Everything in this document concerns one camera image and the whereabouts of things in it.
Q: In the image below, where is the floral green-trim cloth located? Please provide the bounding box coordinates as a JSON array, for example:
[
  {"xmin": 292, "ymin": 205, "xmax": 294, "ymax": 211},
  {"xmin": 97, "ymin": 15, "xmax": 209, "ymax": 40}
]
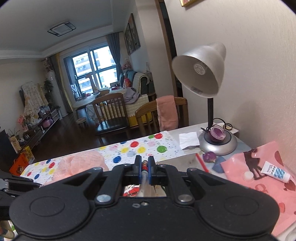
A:
[{"xmin": 123, "ymin": 159, "xmax": 167, "ymax": 197}]

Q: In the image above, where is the white fluffy towel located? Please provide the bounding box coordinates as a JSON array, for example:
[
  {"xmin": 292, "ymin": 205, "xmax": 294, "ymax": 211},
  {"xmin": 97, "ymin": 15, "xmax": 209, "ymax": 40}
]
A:
[{"xmin": 45, "ymin": 151, "xmax": 109, "ymax": 185}]

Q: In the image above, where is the polka dot tablecloth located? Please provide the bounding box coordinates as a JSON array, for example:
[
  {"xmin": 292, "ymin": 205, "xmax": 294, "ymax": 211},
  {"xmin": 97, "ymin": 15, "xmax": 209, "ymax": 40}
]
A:
[{"xmin": 21, "ymin": 131, "xmax": 185, "ymax": 185}]

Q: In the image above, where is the orange gift box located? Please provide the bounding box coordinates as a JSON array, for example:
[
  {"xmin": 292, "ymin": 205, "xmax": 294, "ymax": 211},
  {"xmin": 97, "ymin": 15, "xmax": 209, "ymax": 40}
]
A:
[{"xmin": 9, "ymin": 153, "xmax": 29, "ymax": 176}]

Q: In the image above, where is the white paper napkin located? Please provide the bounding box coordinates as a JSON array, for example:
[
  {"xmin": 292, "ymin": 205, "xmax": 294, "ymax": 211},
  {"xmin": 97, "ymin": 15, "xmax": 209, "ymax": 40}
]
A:
[{"xmin": 179, "ymin": 132, "xmax": 200, "ymax": 149}]

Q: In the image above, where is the tv cabinet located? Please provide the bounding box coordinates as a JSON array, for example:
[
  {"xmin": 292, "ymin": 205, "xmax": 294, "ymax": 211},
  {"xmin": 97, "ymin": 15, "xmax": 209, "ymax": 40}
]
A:
[{"xmin": 16, "ymin": 108, "xmax": 60, "ymax": 154}]

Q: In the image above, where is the pink towel on chair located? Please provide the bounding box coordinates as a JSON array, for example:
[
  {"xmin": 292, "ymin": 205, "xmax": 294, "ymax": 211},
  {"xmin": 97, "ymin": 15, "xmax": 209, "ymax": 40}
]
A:
[{"xmin": 156, "ymin": 95, "xmax": 179, "ymax": 132}]

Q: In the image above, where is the wooden chair at table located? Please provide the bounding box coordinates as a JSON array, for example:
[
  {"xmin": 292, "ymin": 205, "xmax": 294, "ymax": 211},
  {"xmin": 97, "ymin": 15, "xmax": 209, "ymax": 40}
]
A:
[{"xmin": 135, "ymin": 97, "xmax": 189, "ymax": 137}]

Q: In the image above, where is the dark wooden chair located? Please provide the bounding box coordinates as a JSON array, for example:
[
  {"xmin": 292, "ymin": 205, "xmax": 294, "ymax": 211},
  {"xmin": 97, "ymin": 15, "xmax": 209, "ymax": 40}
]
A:
[{"xmin": 91, "ymin": 92, "xmax": 130, "ymax": 145}]

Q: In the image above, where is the dried purple rose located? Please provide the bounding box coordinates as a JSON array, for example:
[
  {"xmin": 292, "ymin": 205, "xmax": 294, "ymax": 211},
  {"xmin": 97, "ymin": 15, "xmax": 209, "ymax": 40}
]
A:
[{"xmin": 202, "ymin": 151, "xmax": 217, "ymax": 163}]

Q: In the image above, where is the small wooden stool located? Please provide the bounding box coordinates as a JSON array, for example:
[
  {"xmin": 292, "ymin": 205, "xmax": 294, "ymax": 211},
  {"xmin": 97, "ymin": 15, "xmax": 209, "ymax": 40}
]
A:
[{"xmin": 76, "ymin": 117, "xmax": 88, "ymax": 128}]

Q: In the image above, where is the sofa with blankets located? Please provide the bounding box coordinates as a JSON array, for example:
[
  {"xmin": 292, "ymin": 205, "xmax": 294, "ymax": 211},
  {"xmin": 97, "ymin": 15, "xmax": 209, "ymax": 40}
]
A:
[{"xmin": 109, "ymin": 69, "xmax": 156, "ymax": 128}]

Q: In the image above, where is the halved purple onion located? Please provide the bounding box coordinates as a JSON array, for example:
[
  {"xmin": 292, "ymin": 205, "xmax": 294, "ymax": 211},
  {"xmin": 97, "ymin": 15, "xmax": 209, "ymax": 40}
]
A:
[{"xmin": 209, "ymin": 124, "xmax": 226, "ymax": 142}]

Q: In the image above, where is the silver desk lamp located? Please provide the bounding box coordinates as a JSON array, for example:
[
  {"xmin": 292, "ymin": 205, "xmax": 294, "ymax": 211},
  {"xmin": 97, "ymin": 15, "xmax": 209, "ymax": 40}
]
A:
[{"xmin": 171, "ymin": 42, "xmax": 237, "ymax": 156}]

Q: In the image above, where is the white blue tube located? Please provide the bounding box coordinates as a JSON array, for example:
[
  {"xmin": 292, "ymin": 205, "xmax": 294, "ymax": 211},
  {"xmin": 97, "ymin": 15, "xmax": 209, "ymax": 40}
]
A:
[{"xmin": 261, "ymin": 161, "xmax": 290, "ymax": 183}]

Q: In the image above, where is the pink plastic bag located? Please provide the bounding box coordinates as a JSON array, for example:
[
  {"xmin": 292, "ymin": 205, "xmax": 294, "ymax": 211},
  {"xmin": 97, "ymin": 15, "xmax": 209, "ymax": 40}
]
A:
[{"xmin": 221, "ymin": 141, "xmax": 295, "ymax": 236}]

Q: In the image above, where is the ceiling light fixture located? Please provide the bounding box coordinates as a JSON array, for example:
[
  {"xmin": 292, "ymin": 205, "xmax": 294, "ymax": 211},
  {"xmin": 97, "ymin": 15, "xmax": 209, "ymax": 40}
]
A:
[{"xmin": 48, "ymin": 21, "xmax": 76, "ymax": 37}]

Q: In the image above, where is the framed food picture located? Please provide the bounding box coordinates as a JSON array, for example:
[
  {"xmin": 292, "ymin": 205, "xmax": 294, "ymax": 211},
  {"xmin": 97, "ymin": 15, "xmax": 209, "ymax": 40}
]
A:
[{"xmin": 180, "ymin": 0, "xmax": 201, "ymax": 7}]

